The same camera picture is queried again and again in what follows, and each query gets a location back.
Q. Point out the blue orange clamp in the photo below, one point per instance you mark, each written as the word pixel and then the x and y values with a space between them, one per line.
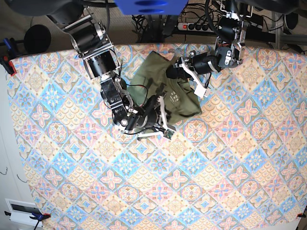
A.
pixel 39 216
pixel 6 60

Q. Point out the white power strip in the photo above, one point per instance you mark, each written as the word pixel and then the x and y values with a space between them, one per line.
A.
pixel 194 27

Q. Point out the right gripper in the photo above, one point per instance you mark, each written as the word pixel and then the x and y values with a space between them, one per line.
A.
pixel 149 121

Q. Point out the green t-shirt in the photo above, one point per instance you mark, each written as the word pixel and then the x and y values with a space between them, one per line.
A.
pixel 180 101

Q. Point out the blue orange clamp top left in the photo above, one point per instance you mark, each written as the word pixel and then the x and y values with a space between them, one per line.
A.
pixel 6 60

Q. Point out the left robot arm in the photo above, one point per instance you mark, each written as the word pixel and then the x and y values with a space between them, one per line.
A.
pixel 229 44

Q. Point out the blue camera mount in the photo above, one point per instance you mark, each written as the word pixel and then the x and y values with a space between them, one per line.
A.
pixel 151 7

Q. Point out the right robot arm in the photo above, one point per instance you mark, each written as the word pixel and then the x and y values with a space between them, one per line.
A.
pixel 89 38

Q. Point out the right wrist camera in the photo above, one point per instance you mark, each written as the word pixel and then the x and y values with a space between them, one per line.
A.
pixel 168 134

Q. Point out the orange clamp bottom right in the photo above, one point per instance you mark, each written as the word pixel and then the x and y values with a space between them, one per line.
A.
pixel 301 215

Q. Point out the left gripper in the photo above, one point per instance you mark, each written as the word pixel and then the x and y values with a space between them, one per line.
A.
pixel 200 64

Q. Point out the blue orange clamp bottom left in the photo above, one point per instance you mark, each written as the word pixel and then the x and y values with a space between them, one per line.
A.
pixel 39 216

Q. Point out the patterned tablecloth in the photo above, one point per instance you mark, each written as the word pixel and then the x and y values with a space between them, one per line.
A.
pixel 241 164

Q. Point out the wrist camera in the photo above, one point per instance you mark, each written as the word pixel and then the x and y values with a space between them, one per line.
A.
pixel 201 91
pixel 168 134

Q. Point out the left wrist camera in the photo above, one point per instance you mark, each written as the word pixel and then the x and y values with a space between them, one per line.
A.
pixel 201 91

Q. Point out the black round stool base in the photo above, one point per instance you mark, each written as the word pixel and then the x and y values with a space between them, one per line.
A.
pixel 37 39

